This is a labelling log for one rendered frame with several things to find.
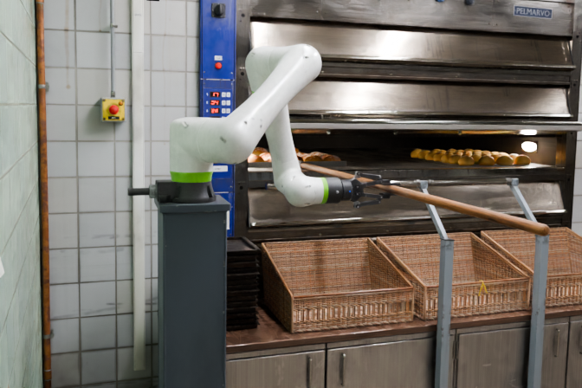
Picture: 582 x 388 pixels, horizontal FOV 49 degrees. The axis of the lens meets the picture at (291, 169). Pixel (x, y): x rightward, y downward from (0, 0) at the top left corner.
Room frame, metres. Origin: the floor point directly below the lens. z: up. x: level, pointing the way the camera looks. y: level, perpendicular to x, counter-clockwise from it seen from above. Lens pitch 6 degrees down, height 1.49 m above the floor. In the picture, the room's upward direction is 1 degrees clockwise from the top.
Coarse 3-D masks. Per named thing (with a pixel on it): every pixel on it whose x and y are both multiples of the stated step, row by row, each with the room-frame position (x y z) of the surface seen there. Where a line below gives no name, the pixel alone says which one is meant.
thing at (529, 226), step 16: (336, 176) 2.74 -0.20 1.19; (352, 176) 2.59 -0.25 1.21; (400, 192) 2.21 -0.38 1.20; (416, 192) 2.12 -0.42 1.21; (448, 208) 1.93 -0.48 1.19; (464, 208) 1.85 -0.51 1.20; (480, 208) 1.80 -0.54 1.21; (512, 224) 1.65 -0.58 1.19; (528, 224) 1.59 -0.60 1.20; (544, 224) 1.56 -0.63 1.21
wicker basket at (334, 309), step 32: (288, 256) 2.95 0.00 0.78; (320, 256) 3.00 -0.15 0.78; (352, 256) 3.05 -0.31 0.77; (384, 256) 2.92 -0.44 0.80; (288, 288) 2.55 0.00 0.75; (320, 288) 2.96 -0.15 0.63; (352, 288) 3.01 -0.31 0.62; (384, 288) 2.91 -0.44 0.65; (288, 320) 2.53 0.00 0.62; (320, 320) 2.53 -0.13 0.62; (352, 320) 2.57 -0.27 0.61; (384, 320) 2.62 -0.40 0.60
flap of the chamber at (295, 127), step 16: (304, 128) 2.87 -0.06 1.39; (320, 128) 2.89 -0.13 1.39; (336, 128) 2.92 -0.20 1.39; (352, 128) 2.94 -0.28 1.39; (368, 128) 2.97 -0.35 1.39; (384, 128) 2.99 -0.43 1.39; (400, 128) 3.02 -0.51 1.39; (416, 128) 3.05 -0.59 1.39; (432, 128) 3.07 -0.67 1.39; (448, 128) 3.10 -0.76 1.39; (464, 128) 3.13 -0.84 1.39; (480, 128) 3.16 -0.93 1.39; (496, 128) 3.19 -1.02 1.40; (512, 128) 3.22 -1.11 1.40; (528, 128) 3.25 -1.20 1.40; (544, 128) 3.28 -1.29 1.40; (560, 128) 3.32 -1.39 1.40; (576, 128) 3.35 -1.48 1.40
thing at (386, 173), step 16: (256, 176) 2.95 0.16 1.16; (272, 176) 2.97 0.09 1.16; (320, 176) 3.05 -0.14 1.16; (384, 176) 3.16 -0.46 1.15; (400, 176) 3.19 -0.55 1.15; (416, 176) 3.22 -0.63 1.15; (432, 176) 3.25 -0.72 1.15; (448, 176) 3.28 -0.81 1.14; (464, 176) 3.31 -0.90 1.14; (480, 176) 3.34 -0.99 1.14
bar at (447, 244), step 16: (432, 208) 2.72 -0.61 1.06; (528, 208) 2.87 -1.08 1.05; (448, 240) 2.59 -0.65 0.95; (544, 240) 2.74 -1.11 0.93; (448, 256) 2.59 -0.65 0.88; (544, 256) 2.75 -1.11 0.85; (448, 272) 2.59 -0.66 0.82; (544, 272) 2.75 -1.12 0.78; (448, 288) 2.59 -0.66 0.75; (544, 288) 2.75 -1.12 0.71; (448, 304) 2.59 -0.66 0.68; (544, 304) 2.75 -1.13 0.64; (448, 320) 2.59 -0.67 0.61; (544, 320) 2.75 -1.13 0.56; (448, 336) 2.60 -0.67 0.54; (448, 352) 2.60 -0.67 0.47; (448, 368) 2.60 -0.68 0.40; (528, 368) 2.77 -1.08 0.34; (528, 384) 2.77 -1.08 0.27
